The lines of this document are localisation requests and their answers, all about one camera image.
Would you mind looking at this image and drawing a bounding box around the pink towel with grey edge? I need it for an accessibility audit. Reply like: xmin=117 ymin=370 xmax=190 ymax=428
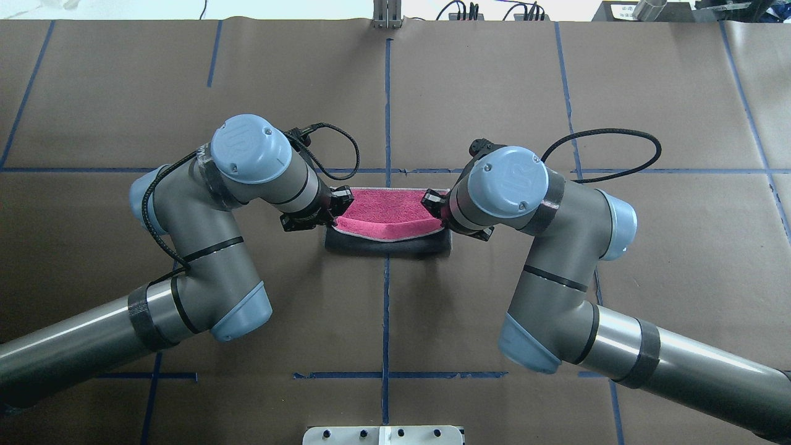
xmin=333 ymin=188 xmax=444 ymax=243

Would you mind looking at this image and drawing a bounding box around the black box with label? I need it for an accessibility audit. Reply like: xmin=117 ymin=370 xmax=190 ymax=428
xmin=591 ymin=1 xmax=695 ymax=23

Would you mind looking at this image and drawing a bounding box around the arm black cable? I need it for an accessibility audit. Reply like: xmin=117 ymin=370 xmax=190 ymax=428
xmin=141 ymin=122 xmax=361 ymax=285
xmin=541 ymin=129 xmax=662 ymax=184

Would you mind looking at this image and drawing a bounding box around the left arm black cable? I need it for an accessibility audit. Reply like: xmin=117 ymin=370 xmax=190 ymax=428
xmin=141 ymin=122 xmax=361 ymax=285

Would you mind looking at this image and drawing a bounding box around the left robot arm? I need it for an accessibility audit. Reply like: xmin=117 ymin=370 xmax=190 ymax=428
xmin=2 ymin=114 xmax=353 ymax=416

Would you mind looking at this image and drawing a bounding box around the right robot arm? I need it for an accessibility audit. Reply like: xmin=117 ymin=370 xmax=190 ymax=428
xmin=421 ymin=140 xmax=790 ymax=444

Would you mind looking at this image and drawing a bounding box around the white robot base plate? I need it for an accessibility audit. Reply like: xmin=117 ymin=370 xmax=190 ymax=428
xmin=302 ymin=425 xmax=466 ymax=444

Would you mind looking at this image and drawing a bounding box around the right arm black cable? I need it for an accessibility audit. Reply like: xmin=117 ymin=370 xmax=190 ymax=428
xmin=541 ymin=129 xmax=662 ymax=184

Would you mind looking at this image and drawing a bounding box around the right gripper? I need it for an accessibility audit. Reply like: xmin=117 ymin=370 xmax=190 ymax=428
xmin=421 ymin=190 xmax=494 ymax=242

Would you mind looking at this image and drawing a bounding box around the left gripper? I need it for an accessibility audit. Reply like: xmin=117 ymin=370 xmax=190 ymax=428
xmin=280 ymin=186 xmax=354 ymax=232

